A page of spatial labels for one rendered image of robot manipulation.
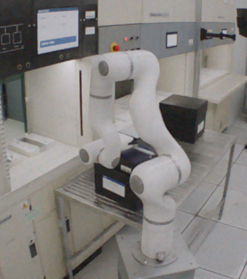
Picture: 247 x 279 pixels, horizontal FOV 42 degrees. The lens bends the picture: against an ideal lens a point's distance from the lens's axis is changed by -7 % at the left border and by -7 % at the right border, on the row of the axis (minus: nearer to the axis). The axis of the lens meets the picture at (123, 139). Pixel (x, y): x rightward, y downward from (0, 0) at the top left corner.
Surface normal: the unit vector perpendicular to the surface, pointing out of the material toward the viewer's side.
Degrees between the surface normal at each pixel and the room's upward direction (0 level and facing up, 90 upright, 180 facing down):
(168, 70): 90
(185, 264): 0
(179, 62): 90
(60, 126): 90
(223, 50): 90
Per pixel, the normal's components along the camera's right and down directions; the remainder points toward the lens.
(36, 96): -0.55, 0.32
